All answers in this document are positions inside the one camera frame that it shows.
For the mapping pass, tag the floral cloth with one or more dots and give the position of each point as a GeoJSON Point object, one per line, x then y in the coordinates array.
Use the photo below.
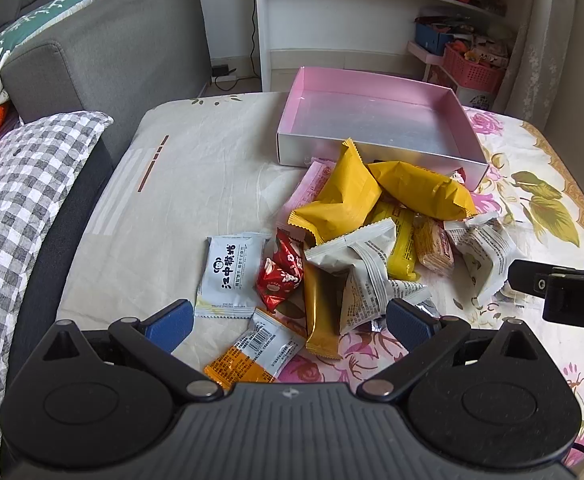
{"type": "Point", "coordinates": [196, 160]}

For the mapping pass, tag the black power adapter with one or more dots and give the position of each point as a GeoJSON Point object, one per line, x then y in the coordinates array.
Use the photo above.
{"type": "Point", "coordinates": [220, 70]}

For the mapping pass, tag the red snack packet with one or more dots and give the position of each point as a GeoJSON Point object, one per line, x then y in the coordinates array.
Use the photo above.
{"type": "Point", "coordinates": [279, 272]}

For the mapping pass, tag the lace curtain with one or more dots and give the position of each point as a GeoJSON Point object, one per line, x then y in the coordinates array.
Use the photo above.
{"type": "Point", "coordinates": [542, 25]}

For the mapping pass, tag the small red white packet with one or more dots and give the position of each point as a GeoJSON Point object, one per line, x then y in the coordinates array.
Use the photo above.
{"type": "Point", "coordinates": [459, 178]}

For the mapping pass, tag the pink snack packet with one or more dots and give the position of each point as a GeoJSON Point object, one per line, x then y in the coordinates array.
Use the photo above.
{"type": "Point", "coordinates": [309, 185]}

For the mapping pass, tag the grey sofa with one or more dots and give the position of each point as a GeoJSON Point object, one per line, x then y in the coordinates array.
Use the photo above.
{"type": "Point", "coordinates": [121, 45]}

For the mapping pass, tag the large yellow snack packet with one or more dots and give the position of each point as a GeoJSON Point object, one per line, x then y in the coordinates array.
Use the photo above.
{"type": "Point", "coordinates": [342, 195]}
{"type": "Point", "coordinates": [422, 187]}

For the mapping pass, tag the orange and white snack packet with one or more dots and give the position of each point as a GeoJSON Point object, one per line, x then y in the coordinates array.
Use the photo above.
{"type": "Point", "coordinates": [257, 355]}

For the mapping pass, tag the pale blue white snack packet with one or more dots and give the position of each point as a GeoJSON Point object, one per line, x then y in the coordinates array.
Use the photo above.
{"type": "Point", "coordinates": [229, 275]}

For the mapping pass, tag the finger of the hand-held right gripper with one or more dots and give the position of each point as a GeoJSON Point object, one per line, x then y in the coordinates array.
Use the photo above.
{"type": "Point", "coordinates": [524, 276]}

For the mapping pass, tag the checkered blanket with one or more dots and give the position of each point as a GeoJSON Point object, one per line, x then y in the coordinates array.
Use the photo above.
{"type": "Point", "coordinates": [21, 195]}

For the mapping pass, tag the pink cardboard box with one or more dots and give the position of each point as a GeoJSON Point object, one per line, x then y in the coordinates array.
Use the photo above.
{"type": "Point", "coordinates": [372, 120]}

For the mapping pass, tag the slim yellow snack packet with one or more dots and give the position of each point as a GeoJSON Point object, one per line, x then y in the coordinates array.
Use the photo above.
{"type": "Point", "coordinates": [402, 245]}

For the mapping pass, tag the orange wafer packet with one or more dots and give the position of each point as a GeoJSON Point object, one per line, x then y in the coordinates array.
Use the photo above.
{"type": "Point", "coordinates": [434, 245]}

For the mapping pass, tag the white printed box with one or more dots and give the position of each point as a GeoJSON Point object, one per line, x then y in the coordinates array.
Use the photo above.
{"type": "Point", "coordinates": [464, 95]}

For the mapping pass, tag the white bookshelf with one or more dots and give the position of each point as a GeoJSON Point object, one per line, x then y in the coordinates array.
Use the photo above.
{"type": "Point", "coordinates": [332, 15]}

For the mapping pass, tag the blue storage box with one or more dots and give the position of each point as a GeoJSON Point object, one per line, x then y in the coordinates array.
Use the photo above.
{"type": "Point", "coordinates": [429, 37]}

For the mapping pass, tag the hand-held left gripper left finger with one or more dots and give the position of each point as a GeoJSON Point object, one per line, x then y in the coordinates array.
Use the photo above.
{"type": "Point", "coordinates": [171, 322]}

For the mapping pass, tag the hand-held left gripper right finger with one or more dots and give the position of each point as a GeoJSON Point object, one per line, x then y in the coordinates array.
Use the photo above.
{"type": "Point", "coordinates": [409, 322]}

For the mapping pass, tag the printed toy carton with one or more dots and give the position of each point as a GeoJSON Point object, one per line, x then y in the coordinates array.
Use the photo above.
{"type": "Point", "coordinates": [492, 50]}

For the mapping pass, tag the gold snack packet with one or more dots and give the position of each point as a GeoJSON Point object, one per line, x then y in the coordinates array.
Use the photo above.
{"type": "Point", "coordinates": [322, 310]}

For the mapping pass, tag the teal cushion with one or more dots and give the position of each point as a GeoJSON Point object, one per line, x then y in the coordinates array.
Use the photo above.
{"type": "Point", "coordinates": [36, 20]}

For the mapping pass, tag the large pink basket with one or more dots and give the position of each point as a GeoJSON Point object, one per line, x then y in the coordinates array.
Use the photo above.
{"type": "Point", "coordinates": [472, 72]}

